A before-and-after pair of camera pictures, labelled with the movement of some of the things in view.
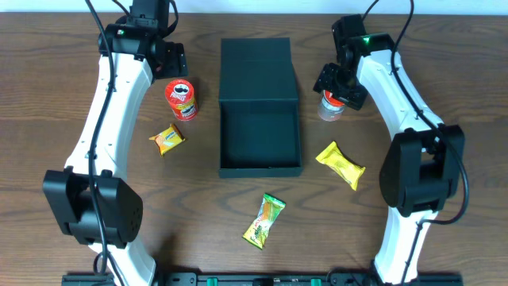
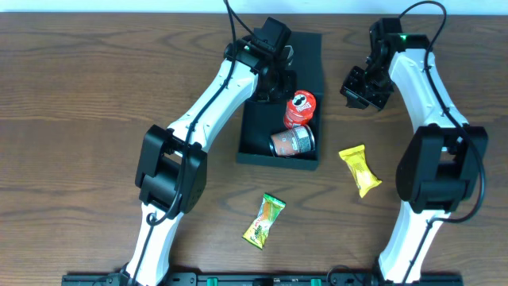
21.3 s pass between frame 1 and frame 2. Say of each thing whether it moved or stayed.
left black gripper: moved
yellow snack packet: moved
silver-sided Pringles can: moved
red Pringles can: moved
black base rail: stayed
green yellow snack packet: stayed
